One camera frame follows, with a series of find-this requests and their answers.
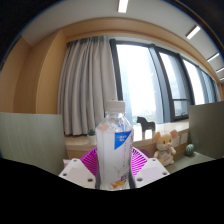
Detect black horse figurine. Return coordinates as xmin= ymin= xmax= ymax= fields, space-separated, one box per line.
xmin=136 ymin=116 xmax=157 ymax=140

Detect ceiling lights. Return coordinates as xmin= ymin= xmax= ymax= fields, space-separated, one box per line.
xmin=117 ymin=0 xmax=224 ymax=81

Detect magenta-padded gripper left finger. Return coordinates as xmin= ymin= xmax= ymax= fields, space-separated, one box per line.
xmin=58 ymin=147 xmax=100 ymax=190

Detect beige mouse plush toy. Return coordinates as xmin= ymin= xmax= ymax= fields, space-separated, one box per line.
xmin=152 ymin=129 xmax=179 ymax=167

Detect white wall socket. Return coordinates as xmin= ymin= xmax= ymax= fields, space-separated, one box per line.
xmin=172 ymin=134 xmax=181 ymax=148
xmin=180 ymin=132 xmax=189 ymax=145

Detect grey-green desk partition panel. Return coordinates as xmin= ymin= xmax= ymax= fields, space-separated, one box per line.
xmin=0 ymin=111 xmax=69 ymax=176
xmin=188 ymin=101 xmax=224 ymax=160

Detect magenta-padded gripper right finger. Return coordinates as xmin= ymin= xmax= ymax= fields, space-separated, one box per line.
xmin=130 ymin=147 xmax=170 ymax=189

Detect clear plastic water bottle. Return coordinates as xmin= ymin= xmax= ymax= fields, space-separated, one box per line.
xmin=95 ymin=99 xmax=134 ymax=191

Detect small round green cactus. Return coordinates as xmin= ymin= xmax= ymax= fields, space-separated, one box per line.
xmin=184 ymin=143 xmax=196 ymax=157

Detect dark-framed window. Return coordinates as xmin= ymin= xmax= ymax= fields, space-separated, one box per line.
xmin=109 ymin=38 xmax=223 ymax=126

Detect grey curtain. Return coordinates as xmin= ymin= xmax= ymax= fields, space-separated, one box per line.
xmin=57 ymin=35 xmax=118 ymax=137

